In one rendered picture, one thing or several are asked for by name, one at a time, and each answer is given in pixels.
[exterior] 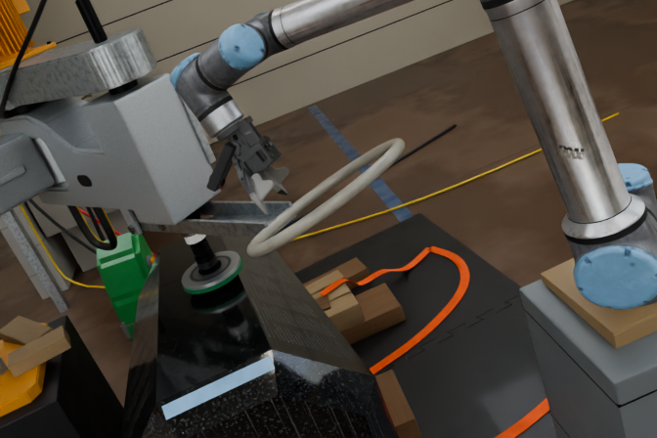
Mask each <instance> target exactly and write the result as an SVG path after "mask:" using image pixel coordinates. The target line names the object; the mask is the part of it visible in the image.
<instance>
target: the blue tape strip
mask: <svg viewBox="0 0 657 438"><path fill-rule="evenodd" d="M274 369H275V367H274V365H273V362H272V360H271V358H270V356H269V357H266V358H264V359H262V360H260V361H258V362H256V363H254V364H251V365H249V366H247V367H245V368H243V369H241V370H239V371H237V372H233V373H231V374H229V375H227V376H225V377H223V378H220V379H218V380H216V381H214V382H212V383H210V384H208V385H206V386H203V387H201V388H200V389H198V390H196V391H194V392H192V393H189V394H187V395H185V396H183V397H181V398H179V399H177V400H175V401H172V402H170V403H168V404H166V405H164V406H162V409H163V412H164V415H165V418H166V419H170V418H172V417H174V416H176V415H178V414H180V413H182V412H185V411H187V410H189V409H191V408H193V407H195V406H197V405H199V404H201V403H204V402H206V401H208V400H210V399H212V398H214V397H216V396H218V395H221V394H223V393H225V392H227V391H229V390H231V389H233V388H235V387H237V386H240V385H242V384H244V383H246V382H248V381H250V380H252V379H254V378H256V377H258V376H260V375H262V374H264V373H266V372H269V371H271V370H274Z"/></svg>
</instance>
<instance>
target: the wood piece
mask: <svg viewBox="0 0 657 438"><path fill-rule="evenodd" d="M69 348H71V345H70V340H69V335H68V333H67V332H66V329H65V328H64V326H60V327H58V328H56V329H54V330H52V331H50V332H48V333H46V334H44V335H42V336H40V337H39V338H37V339H35V340H33V341H31V342H29V343H27V344H26V345H24V346H23V347H21V348H19V349H17V350H15V351H13V352H11V353H9V354H8V368H9V370H10V371H11V373H12V374H13V376H14V377H18V376H20V375H22V374H23V373H25V372H28V371H30V370H32V369H33V368H35V367H37V366H39V365H41V364H43V363H45V362H46V361H48V360H50V359H52V358H54V357H56V356H57V355H59V354H61V353H63V352H65V351H66V350H68V349H69Z"/></svg>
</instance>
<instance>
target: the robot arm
mask: <svg viewBox="0 0 657 438"><path fill-rule="evenodd" d="M412 1H415V0H298V1H296V2H293V3H291V4H288V5H286V6H284V7H281V8H277V9H275V10H272V11H270V12H264V13H261V14H258V15H256V16H255V17H253V18H252V19H251V20H249V21H248V22H245V23H243V24H240V23H238V24H234V25H232V26H231V27H229V28H227V29H226V30H224V31H223V33H222V34H221V36H220V37H219V38H218V39H216V40H215V41H214V42H213V43H212V44H211V45H210V46H209V47H208V48H207V49H206V50H205V51H204V52H202V53H201V54H200V53H195V54H192V55H190V56H188V57H187V58H186V59H184V60H183V61H182V62H181V63H180V64H179V65H177V66H176V67H175V68H174V69H173V71H172V72H171V74H170V82H171V84H172V85H173V87H174V88H175V91H176V93H178V94H179V95H180V96H181V98H182V99H183V100H184V102H185V103H186V104H187V106H188V107H189V109H190V110H191V111H192V113H193V114H194V115H195V117H196V118H197V120H198V121H199V122H200V124H201V126H202V127H203V129H204V130H205V131H206V133H207V134H208V135H209V137H210V138H215V137H216V136H217V140H218V141H219V143H221V142H222V141H224V140H226V139H228V140H229V142H228V143H226V144H225V145H224V147H223V149H222V152H221V153H220V155H219V158H218V160H217V162H216V165H215V167H214V169H213V172H212V174H211V175H210V176H209V181H208V183H207V186H206V187H207V189H209V190H211V191H213V192H216V191H217V190H219V189H220V188H222V187H223V186H224V184H225V181H226V177H227V175H228V172H229V170H230V168H231V166H232V163H234V166H235V168H236V169H237V172H238V176H239V179H240V181H241V184H242V186H243V187H244V189H245V191H246V192H247V194H248V195H249V196H250V198H251V199H252V201H253V202H254V203H255V205H256V206H257V207H258V209H259V210H260V211H262V212H263V213H264V214H266V215H268V214H269V212H268V209H267V207H266V205H265V203H264V201H263V199H264V198H265V197H266V195H267V194H269V193H270V192H271V190H272V189H274V190H275V191H276V192H277V193H278V194H281V195H287V191H286V190H285V188H284V187H283V185H282V184H281V182H282V181H283V180H284V179H285V177H286V176H287V175H288V173H289V169H288V168H286V167H282V168H274V167H273V166H271V165H270V164H272V163H273V162H275V161H276V160H277V159H278V158H279V157H280V156H281V155H282V154H281V153H280V151H279V150H278V148H277V147H276V146H275V144H274V143H273V142H272V140H271V139H270V137H269V136H266V135H265V134H262V135H260V133H259V132H258V131H257V129H256V128H255V126H254V125H253V124H252V121H253V119H252V117H251V116H249V117H246V118H244V119H242V118H243V117H244V113H243V112H242V111H241V109H240V108H239V106H238V105H237V103H236V102H235V101H234V99H233V98H232V96H231V95H230V93H229V92H228V91H227V89H228V88H229V87H230V86H232V85H233V84H234V83H235V82H236V81H238V80H239V79H240V78H241V77H242V76H243V75H245V74H246V73H247V72H249V71H250V70H251V69H253V68H254V67H256V66H257V65H259V64H260V63H262V62H263V61H265V60H266V59H268V58H269V57H271V56H273V55H275V54H278V53H279V52H282V51H285V50H287V49H290V48H292V47H294V46H295V45H297V44H300V43H303V42H305V41H308V40H311V39H313V38H316V37H319V36H321V35H324V34H327V33H329V32H332V31H335V30H337V29H340V28H342V27H344V26H347V25H349V24H352V23H355V22H359V21H362V20H364V19H367V18H370V17H372V16H375V15H378V14H380V13H383V12H386V11H388V10H391V9H393V8H396V7H399V6H401V5H404V4H407V3H409V2H412ZM480 2H481V5H482V7H483V10H484V11H485V12H486V13H487V15H488V17H489V20H490V22H491V25H492V27H493V30H494V31H495V34H496V36H497V39H498V41H499V44H500V46H501V49H502V51H503V53H504V57H505V60H506V62H507V65H508V67H509V70H510V72H511V75H512V77H513V80H514V82H515V85H516V87H517V90H518V92H519V95H520V97H521V100H522V102H523V104H524V107H525V109H526V111H527V113H528V116H529V118H530V121H531V123H532V126H533V128H534V131H535V133H536V136H537V138H538V141H539V143H540V146H541V148H542V151H543V153H544V155H545V158H546V160H547V164H548V167H549V169H550V172H551V174H552V177H553V179H554V182H555V184H556V187H557V189H558V191H559V193H560V196H561V198H562V201H563V203H564V205H565V208H566V210H567V214H566V215H565V217H564V219H563V220H562V224H561V227H562V230H563V232H564V235H565V238H566V239H567V241H568V244H569V246H570V249H571V251H572V254H573V256H574V260H575V267H574V271H573V275H574V279H575V284H576V286H577V288H578V291H579V292H580V293H581V294H582V295H583V296H584V297H585V298H586V299H587V300H588V301H590V302H592V303H594V304H596V305H598V306H601V307H604V308H605V307H608V308H611V309H618V310H623V309H632V308H635V307H639V306H644V305H649V304H653V303H656V302H657V200H656V196H655V192H654V188H653V184H652V183H653V180H652V179H651V177H650V174H649V172H648V170H647V169H646V168H645V167H644V166H642V165H639V164H634V163H618V164H617V161H616V158H615V156H614V154H613V151H612V148H611V146H610V143H609V140H608V138H607V135H606V132H605V129H604V127H603V124H602V121H601V119H600V116H599V113H598V110H597V108H596V105H595V102H594V100H593V97H592V94H591V90H590V87H589V84H588V82H587V80H586V77H585V74H584V72H583V69H582V66H581V63H580V61H579V58H578V55H577V53H576V50H575V47H574V44H573V42H572V39H571V36H570V33H569V31H568V28H567V25H566V23H565V20H564V18H563V15H562V13H561V10H560V7H559V5H558V2H557V0H480ZM264 135H265V136H266V137H265V136H264ZM262 136H263V137H262Z"/></svg>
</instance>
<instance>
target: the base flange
mask: <svg viewBox="0 0 657 438"><path fill-rule="evenodd" d="M21 347H23V345H18V344H14V343H9V342H4V341H3V340H0V357H1V359H2V360H3V362H4V363H5V365H6V366H7V367H8V354H9V353H11V352H13V351H15V350H17V349H19V348H21ZM46 364H47V361H46V362H45V363H43V364H41V365H39V366H37V367H35V368H33V369H32V370H30V371H28V372H25V373H23V374H22V375H20V376H18V377H14V376H13V374H12V373H11V371H10V370H9V368H8V370H7V371H6V372H5V373H3V374H2V375H1V376H0V417H1V416H4V415H6V414H8V413H10V412H12V411H14V410H16V409H18V408H20V407H22V406H24V405H27V404H29V403H31V402H32V401H33V400H34V399H35V398H36V397H37V396H38V395H39V394H40V393H41V392H42V389H43V382H44V376H45V371H46Z"/></svg>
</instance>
